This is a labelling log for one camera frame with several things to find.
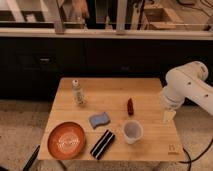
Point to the wooden table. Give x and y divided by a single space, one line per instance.
160 141

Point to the blue sponge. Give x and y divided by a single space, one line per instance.
99 120

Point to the translucent plastic cup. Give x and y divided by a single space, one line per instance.
132 131

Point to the black chair leg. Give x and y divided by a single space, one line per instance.
31 159

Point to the cardboard box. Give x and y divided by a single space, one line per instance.
157 17

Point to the orange bowl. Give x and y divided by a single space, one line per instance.
66 141

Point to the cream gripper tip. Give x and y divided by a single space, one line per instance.
168 116

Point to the black white striped block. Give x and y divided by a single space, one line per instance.
102 144

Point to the dark red small object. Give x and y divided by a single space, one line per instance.
130 107

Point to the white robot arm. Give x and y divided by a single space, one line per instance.
186 81

